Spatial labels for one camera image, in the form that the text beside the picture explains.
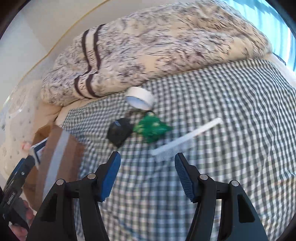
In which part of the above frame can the white cream tube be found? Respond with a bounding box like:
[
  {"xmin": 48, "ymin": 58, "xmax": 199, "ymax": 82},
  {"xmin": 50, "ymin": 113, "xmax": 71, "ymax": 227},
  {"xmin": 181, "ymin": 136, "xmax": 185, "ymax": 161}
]
[{"xmin": 29, "ymin": 138, "xmax": 48, "ymax": 169}]

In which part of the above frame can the white comb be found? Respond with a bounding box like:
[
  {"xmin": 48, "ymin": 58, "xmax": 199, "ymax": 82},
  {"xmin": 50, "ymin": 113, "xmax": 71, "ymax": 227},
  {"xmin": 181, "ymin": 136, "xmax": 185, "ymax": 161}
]
[{"xmin": 150, "ymin": 118, "xmax": 223, "ymax": 160}]

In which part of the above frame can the black teal small box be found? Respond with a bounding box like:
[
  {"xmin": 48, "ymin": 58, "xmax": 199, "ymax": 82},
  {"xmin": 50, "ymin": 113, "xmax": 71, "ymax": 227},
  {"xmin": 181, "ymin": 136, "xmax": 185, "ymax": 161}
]
[{"xmin": 107, "ymin": 118, "xmax": 133, "ymax": 148}]

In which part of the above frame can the green snack packet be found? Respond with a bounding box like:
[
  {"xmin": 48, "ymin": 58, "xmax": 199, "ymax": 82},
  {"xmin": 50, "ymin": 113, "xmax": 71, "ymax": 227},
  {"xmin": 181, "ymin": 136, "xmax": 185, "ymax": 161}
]
[{"xmin": 133, "ymin": 111, "xmax": 172, "ymax": 143}]

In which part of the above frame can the white tape roll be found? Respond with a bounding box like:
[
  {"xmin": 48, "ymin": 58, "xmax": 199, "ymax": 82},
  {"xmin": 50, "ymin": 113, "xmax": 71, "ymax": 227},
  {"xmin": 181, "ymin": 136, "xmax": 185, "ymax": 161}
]
[{"xmin": 125, "ymin": 87, "xmax": 154, "ymax": 111}]

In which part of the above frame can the person's left hand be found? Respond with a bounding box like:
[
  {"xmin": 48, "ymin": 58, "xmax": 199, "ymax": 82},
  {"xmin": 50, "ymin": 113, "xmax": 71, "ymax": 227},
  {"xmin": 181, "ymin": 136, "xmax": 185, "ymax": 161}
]
[{"xmin": 10, "ymin": 200, "xmax": 35, "ymax": 241}]

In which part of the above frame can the pink small item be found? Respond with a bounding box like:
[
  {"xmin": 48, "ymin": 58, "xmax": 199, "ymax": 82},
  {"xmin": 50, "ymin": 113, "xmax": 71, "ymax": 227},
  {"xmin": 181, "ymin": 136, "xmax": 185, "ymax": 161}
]
[{"xmin": 21, "ymin": 142, "xmax": 32, "ymax": 152}]

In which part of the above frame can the brown cardboard box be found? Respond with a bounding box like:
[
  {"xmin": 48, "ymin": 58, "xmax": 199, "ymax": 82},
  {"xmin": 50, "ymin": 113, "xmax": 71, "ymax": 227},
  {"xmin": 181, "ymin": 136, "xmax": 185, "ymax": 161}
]
[{"xmin": 23, "ymin": 125, "xmax": 84, "ymax": 211}]

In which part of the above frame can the white studded headboard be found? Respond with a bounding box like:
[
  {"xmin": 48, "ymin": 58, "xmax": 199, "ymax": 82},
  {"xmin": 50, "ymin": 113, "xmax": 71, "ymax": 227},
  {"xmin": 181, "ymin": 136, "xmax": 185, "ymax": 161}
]
[{"xmin": 1, "ymin": 80, "xmax": 42, "ymax": 178}]

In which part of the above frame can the beige pillow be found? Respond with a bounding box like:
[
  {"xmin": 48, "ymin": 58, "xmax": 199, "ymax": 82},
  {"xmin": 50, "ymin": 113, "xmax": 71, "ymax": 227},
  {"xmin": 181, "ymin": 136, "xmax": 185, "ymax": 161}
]
[{"xmin": 30, "ymin": 101, "xmax": 70, "ymax": 137}]

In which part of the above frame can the floral beige duvet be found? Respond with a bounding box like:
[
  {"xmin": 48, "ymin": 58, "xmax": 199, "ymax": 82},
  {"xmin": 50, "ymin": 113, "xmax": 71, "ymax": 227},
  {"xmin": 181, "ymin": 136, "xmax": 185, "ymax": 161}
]
[{"xmin": 41, "ymin": 1, "xmax": 272, "ymax": 106}]

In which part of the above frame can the blue window curtain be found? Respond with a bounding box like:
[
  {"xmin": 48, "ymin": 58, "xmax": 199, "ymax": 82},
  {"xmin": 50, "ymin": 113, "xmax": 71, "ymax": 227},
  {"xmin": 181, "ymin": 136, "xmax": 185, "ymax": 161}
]
[{"xmin": 226, "ymin": 0, "xmax": 295, "ymax": 72}]

